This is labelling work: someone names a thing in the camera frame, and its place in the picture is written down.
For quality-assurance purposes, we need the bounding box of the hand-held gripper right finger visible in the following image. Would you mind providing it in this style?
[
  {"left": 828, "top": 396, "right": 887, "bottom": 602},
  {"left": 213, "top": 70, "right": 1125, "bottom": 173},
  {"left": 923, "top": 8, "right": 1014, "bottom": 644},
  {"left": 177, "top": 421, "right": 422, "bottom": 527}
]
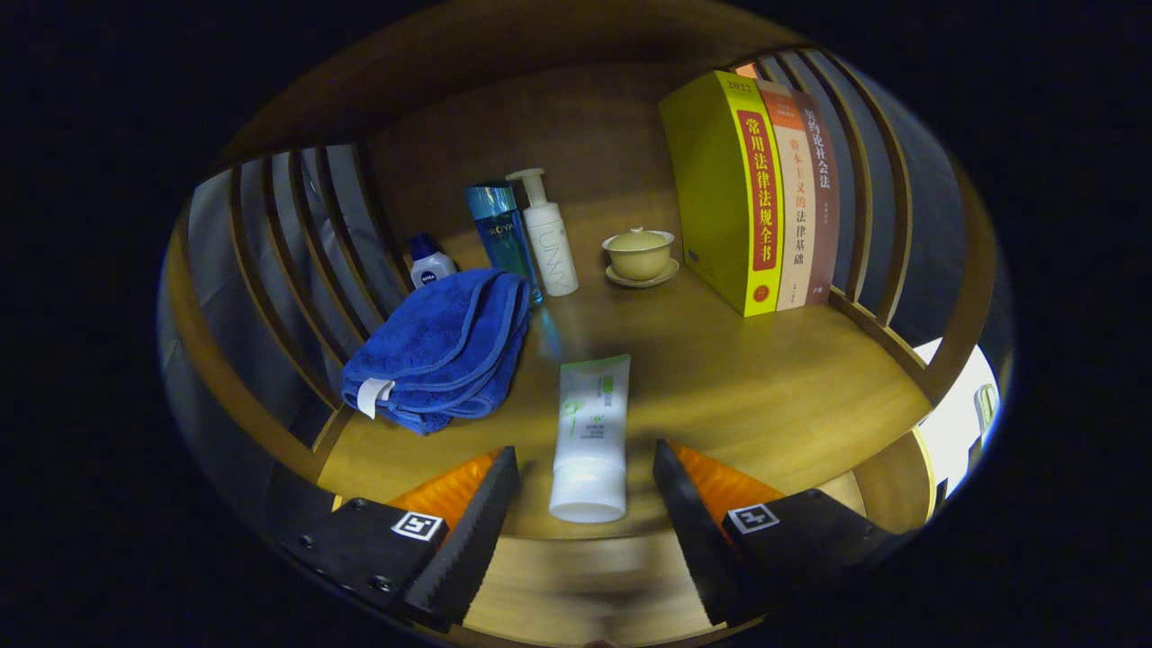
[{"left": 651, "top": 439, "right": 904, "bottom": 629}]

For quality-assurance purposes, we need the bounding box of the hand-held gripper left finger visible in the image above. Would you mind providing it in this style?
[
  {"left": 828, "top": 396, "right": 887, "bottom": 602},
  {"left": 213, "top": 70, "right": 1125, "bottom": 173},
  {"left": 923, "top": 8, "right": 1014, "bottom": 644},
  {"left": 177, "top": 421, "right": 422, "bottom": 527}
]
[{"left": 279, "top": 445, "right": 523, "bottom": 633}]

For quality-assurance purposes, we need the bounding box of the white and green tube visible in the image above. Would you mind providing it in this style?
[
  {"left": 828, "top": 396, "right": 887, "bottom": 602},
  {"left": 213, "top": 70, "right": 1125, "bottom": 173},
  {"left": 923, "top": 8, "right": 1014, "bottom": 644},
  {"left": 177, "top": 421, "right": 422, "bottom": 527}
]
[{"left": 549, "top": 354, "right": 632, "bottom": 525}]

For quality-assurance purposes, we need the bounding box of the wooden countertop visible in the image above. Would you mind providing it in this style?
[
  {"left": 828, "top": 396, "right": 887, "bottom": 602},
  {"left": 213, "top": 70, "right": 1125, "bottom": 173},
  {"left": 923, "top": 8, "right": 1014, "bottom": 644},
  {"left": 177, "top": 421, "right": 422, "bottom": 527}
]
[{"left": 317, "top": 193, "right": 933, "bottom": 541}]

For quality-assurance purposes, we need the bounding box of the wooden cabinet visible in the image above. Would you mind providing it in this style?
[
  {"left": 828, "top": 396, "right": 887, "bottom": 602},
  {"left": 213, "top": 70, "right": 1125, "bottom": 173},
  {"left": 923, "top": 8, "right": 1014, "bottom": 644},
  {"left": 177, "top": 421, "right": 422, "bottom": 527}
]
[{"left": 162, "top": 0, "right": 1000, "bottom": 541}]

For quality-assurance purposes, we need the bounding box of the blue towel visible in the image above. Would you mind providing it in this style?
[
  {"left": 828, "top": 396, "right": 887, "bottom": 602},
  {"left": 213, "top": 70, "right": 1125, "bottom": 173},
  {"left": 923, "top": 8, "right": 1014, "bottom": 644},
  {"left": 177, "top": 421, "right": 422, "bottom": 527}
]
[{"left": 340, "top": 268, "right": 532, "bottom": 437}]

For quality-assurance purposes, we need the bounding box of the small white blue-capped bottle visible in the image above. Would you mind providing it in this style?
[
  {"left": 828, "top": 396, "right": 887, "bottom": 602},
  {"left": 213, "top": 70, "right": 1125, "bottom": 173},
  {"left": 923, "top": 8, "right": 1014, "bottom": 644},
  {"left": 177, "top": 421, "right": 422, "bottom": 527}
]
[{"left": 409, "top": 233, "right": 458, "bottom": 291}]

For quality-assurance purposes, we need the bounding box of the beige lidded teacup with saucer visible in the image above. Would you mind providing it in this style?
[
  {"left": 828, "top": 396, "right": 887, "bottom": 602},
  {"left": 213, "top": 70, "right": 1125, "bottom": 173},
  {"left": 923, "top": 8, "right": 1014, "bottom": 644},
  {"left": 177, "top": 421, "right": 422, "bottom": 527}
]
[{"left": 601, "top": 226, "right": 681, "bottom": 289}]

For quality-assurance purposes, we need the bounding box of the blue transparent bottle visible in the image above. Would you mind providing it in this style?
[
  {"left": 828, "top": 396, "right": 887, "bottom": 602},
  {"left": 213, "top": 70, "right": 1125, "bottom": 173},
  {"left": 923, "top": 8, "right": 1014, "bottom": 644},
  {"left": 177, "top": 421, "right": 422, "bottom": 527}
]
[{"left": 464, "top": 182, "right": 545, "bottom": 305}]

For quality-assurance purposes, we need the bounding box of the white pump bottle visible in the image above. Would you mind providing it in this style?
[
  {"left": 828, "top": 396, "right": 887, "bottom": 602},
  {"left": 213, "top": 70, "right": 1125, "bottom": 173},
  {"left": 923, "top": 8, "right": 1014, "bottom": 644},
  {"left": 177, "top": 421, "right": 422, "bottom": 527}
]
[{"left": 506, "top": 167, "right": 581, "bottom": 298}]

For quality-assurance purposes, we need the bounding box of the yellow book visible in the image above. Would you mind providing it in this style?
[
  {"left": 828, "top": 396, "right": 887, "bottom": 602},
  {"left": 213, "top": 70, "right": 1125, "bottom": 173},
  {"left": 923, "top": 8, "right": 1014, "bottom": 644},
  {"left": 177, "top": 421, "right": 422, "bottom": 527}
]
[{"left": 659, "top": 70, "right": 786, "bottom": 319}]

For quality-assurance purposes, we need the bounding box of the orange and white book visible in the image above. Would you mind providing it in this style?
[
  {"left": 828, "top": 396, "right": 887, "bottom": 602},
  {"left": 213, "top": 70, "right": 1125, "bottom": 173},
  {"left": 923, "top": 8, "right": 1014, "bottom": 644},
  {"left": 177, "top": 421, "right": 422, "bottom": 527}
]
[{"left": 756, "top": 79, "right": 818, "bottom": 312}]

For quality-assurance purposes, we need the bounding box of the brown book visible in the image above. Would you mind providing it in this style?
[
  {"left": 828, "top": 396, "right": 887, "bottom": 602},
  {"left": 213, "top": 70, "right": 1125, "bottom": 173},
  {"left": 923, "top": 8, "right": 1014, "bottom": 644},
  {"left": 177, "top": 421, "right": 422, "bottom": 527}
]
[{"left": 790, "top": 90, "right": 842, "bottom": 305}]

